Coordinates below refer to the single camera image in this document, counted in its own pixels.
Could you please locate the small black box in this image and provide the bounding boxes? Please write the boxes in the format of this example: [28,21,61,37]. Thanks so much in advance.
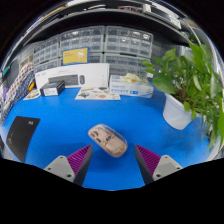
[39,80,66,97]

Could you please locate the white keyboard packaging box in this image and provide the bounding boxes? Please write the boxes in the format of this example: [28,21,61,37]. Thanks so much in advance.
[34,62,111,90]

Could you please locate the black mouse pad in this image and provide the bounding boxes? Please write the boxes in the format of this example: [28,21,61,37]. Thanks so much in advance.
[5,115,41,163]

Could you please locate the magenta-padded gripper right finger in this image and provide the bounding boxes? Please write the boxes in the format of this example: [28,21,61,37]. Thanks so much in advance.
[134,144,184,185]

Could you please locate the dark wall shelf unit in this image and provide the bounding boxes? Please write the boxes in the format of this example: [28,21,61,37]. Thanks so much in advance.
[23,0,201,48]

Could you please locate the white blue glove box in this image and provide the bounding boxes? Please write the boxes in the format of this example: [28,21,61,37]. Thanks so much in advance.
[109,73,155,99]

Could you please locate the red blue checked cloth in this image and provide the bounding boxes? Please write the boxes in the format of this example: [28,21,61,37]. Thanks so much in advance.
[5,61,35,103]

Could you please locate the green plant in white pot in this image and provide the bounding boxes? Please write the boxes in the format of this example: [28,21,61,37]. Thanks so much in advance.
[141,41,224,151]

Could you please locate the yellow card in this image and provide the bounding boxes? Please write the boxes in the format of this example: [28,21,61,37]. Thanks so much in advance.
[61,47,90,66]

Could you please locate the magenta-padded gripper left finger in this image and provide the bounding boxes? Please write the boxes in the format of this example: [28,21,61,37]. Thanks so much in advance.
[44,144,94,187]

